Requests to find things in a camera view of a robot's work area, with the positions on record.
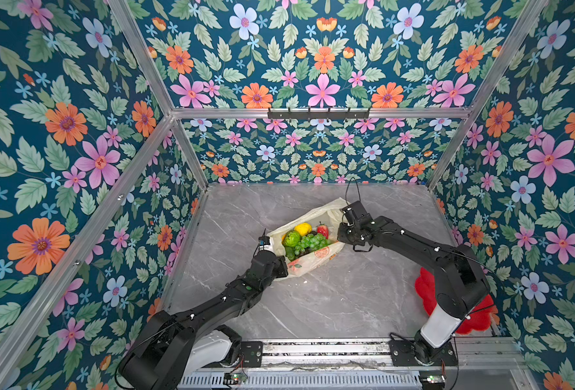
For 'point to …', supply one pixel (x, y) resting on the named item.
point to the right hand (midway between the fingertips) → (344, 230)
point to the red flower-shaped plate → (482, 317)
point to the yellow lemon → (303, 228)
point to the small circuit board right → (432, 379)
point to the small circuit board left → (234, 378)
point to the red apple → (322, 229)
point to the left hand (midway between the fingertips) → (289, 256)
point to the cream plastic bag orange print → (328, 214)
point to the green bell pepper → (291, 239)
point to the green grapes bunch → (308, 242)
